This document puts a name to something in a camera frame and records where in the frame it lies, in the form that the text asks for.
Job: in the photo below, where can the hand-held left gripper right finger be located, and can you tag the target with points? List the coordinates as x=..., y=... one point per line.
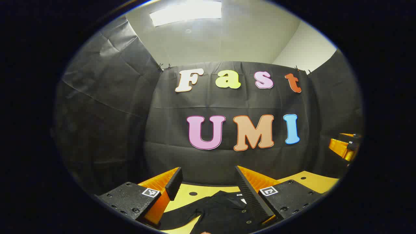
x=252, y=195

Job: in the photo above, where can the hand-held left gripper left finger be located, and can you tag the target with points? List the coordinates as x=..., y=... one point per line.
x=174, y=183

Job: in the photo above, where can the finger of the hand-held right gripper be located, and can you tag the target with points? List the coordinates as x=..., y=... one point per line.
x=339, y=148

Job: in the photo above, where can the black collared garment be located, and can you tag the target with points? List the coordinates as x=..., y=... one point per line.
x=221, y=211

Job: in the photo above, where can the black backdrop cloth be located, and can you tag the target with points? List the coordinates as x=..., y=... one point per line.
x=169, y=130

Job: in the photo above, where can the ceiling light panel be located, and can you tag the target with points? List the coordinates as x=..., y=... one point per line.
x=185, y=13

